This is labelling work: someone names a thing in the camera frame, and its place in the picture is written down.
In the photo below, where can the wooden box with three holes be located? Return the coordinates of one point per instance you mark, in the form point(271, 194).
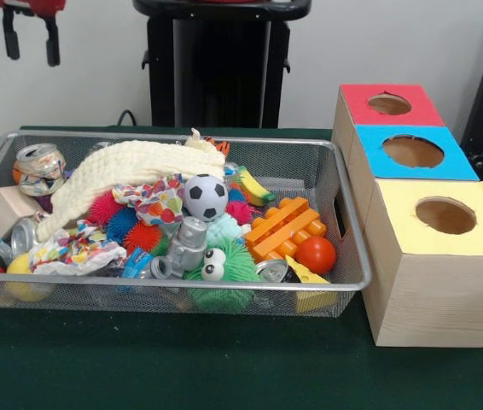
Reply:
point(433, 282)

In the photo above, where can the black and white soccer ball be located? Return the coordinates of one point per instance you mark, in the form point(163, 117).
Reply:
point(206, 197)

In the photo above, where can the crushed silver can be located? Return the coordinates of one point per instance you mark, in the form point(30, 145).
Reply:
point(40, 168)

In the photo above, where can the orange plastic building block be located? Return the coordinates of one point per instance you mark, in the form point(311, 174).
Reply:
point(282, 227)

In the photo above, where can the cream waffle cloth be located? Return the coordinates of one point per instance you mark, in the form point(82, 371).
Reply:
point(130, 162)

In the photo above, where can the yellow cheese wedge toy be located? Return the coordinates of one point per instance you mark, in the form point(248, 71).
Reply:
point(305, 275)

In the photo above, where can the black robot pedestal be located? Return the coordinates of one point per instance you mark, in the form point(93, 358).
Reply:
point(220, 68)

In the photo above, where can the red ball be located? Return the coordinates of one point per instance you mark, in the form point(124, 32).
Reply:
point(316, 255)

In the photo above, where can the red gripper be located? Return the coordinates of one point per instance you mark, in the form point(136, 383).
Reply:
point(37, 6)

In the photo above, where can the plain wooden block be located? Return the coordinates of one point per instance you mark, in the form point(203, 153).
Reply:
point(7, 209)

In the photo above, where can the green fuzzy toy with eyes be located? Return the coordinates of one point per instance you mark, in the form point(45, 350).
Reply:
point(237, 266)

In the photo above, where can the grey robot toy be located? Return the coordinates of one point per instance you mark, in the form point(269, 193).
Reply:
point(190, 243)

